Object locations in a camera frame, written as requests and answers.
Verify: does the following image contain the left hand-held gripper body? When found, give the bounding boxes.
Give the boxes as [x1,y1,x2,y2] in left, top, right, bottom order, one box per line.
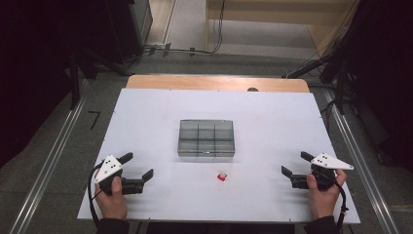
[94,154,144,197]

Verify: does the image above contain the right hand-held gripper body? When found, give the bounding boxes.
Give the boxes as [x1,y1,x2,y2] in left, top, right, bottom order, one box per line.
[290,152,355,191]

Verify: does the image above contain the clear plastic compartment box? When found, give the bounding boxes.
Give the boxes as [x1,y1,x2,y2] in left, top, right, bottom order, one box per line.
[176,119,236,158]

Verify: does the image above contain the person's left hand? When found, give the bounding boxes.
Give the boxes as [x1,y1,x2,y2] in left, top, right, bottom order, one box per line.
[94,175,130,221]

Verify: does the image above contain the person's right hand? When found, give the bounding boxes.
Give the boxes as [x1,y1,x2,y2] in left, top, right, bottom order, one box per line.
[306,169,348,220]

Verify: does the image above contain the black metal stand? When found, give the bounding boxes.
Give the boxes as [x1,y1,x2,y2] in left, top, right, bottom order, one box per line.
[282,48,359,115]
[66,48,131,110]

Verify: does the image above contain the dark curtain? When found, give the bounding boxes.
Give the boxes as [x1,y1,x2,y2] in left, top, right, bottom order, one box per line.
[344,0,413,172]
[0,0,110,169]

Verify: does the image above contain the dark grey cabinet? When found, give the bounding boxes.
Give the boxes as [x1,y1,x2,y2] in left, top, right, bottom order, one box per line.
[106,0,154,64]

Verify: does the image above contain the light wooden shelf unit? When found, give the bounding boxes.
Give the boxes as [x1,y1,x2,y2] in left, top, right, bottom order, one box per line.
[205,0,359,57]

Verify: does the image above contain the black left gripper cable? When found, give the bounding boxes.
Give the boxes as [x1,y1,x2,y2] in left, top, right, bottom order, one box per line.
[88,161,104,228]

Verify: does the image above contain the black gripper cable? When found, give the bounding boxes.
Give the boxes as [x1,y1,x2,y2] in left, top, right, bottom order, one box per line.
[333,180,350,233]
[88,161,104,228]

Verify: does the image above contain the metal floor rail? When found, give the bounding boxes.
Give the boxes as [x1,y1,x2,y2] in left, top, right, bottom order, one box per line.
[321,87,401,234]
[9,79,91,234]

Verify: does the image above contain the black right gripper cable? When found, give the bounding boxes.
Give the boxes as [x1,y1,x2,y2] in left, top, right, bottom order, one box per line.
[333,180,350,233]

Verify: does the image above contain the black floor cable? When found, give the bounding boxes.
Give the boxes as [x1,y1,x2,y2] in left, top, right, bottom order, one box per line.
[123,0,227,71]

